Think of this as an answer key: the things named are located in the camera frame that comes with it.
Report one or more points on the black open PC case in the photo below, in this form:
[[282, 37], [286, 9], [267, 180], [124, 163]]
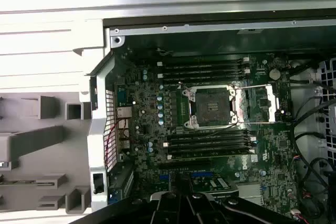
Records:
[[99, 129]]

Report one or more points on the green RAM stick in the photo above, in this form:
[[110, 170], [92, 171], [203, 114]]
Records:
[[15, 182]]

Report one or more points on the round coin battery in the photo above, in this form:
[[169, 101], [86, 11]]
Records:
[[275, 73]]

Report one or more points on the silver chipset heatsink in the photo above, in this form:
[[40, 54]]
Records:
[[249, 191]]

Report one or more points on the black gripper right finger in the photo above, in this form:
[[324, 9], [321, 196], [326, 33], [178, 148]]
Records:
[[202, 208]]

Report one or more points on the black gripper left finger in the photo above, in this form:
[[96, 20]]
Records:
[[168, 208]]

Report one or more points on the green motherboard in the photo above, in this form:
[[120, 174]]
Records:
[[275, 140]]

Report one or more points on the CPU socket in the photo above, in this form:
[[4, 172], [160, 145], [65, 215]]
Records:
[[210, 106]]

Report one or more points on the grey parts rack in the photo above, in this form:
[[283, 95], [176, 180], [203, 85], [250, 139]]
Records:
[[39, 140]]

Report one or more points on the black expansion slot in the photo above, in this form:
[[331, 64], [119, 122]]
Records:
[[183, 163]]

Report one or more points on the small black graphics card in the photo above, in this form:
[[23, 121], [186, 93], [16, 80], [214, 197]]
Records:
[[215, 184]]

